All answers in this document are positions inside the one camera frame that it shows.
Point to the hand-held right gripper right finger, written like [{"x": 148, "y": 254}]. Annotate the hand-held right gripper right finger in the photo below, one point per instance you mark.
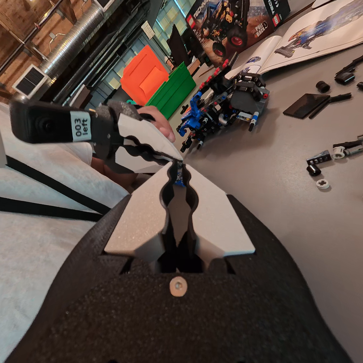
[{"x": 221, "y": 221}]

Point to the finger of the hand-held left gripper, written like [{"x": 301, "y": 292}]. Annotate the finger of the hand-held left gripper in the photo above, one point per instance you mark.
[
  {"x": 144, "y": 130},
  {"x": 133, "y": 161}
]

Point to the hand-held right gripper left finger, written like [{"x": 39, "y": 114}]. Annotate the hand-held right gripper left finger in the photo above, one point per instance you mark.
[{"x": 136, "y": 221}]

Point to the blue printed lego panel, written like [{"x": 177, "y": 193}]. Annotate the blue printed lego panel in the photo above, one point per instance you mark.
[{"x": 179, "y": 181}]

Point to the lego truck model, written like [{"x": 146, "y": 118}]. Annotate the lego truck model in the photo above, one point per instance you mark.
[{"x": 227, "y": 105}]

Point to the lego set box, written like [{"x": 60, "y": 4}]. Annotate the lego set box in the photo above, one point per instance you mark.
[{"x": 241, "y": 25}]

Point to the black flat lego panel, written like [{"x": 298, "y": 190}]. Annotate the black flat lego panel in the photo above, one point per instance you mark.
[{"x": 305, "y": 105}]

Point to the lego instruction booklet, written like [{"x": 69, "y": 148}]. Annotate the lego instruction booklet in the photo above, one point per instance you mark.
[{"x": 312, "y": 36}]

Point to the person's left hand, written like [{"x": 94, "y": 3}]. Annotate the person's left hand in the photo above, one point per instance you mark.
[{"x": 160, "y": 123}]

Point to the white air vent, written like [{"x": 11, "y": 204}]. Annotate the white air vent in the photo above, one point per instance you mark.
[{"x": 29, "y": 79}]

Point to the green storage bin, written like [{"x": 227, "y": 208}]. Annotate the green storage bin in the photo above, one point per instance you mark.
[{"x": 173, "y": 90}]

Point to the orange plastic bin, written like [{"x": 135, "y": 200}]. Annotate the orange plastic bin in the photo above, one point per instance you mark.
[{"x": 141, "y": 76}]

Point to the black monitor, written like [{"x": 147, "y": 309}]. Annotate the black monitor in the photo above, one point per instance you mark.
[{"x": 178, "y": 45}]

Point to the silver ventilation duct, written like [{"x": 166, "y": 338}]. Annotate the silver ventilation duct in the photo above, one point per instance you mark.
[{"x": 71, "y": 36}]

